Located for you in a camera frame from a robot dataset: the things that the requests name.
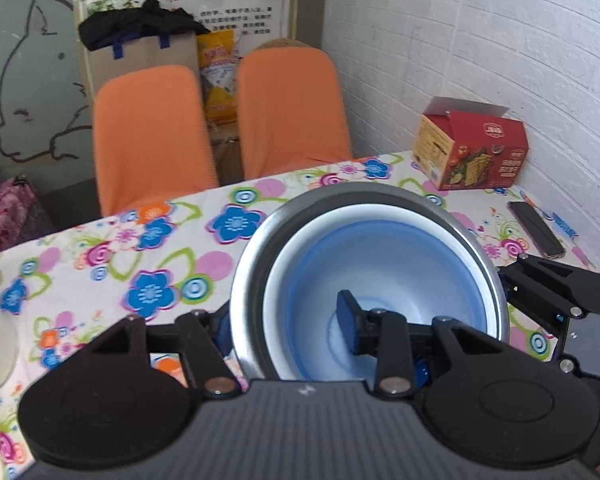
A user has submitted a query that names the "translucent blue plastic bowl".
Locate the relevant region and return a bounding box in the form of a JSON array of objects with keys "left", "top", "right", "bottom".
[{"left": 283, "top": 220, "right": 486, "bottom": 382}]

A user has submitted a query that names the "stainless steel bowl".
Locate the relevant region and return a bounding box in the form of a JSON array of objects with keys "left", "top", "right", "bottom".
[{"left": 230, "top": 183, "right": 509, "bottom": 380}]

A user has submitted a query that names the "smartphone with red case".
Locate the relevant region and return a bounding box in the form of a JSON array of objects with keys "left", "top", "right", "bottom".
[{"left": 507, "top": 202, "right": 566, "bottom": 259}]

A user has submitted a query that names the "floral tablecloth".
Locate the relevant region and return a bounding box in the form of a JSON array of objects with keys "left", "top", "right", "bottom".
[{"left": 0, "top": 149, "right": 600, "bottom": 480}]

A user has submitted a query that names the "red cracker box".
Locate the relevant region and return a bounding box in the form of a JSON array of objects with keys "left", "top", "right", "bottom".
[{"left": 413, "top": 96, "right": 529, "bottom": 191}]

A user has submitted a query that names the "left orange chair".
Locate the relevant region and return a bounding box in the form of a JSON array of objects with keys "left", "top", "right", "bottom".
[{"left": 93, "top": 65, "right": 219, "bottom": 216}]

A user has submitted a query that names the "orange chair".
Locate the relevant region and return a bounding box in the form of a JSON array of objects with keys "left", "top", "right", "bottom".
[
  {"left": 93, "top": 65, "right": 219, "bottom": 216},
  {"left": 236, "top": 47, "right": 352, "bottom": 180}
]

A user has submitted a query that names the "right orange chair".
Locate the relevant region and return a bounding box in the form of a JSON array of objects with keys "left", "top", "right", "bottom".
[{"left": 236, "top": 47, "right": 352, "bottom": 180}]

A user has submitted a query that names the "yellow snack bag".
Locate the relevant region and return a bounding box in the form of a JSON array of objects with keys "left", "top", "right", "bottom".
[{"left": 197, "top": 29, "right": 239, "bottom": 126}]

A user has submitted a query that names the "frosted glass door with cat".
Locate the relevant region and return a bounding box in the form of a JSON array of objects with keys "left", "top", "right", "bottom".
[{"left": 0, "top": 0, "right": 94, "bottom": 191}]

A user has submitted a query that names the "framed chinese text poster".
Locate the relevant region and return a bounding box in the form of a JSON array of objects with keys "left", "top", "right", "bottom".
[{"left": 72, "top": 0, "right": 299, "bottom": 51}]

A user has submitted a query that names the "black cloth on box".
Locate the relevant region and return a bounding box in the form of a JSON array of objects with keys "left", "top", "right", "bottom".
[{"left": 78, "top": 0, "right": 211, "bottom": 51}]

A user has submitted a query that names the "cardboard box with blue handles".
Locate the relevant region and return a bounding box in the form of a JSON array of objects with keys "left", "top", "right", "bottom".
[{"left": 83, "top": 32, "right": 199, "bottom": 99}]

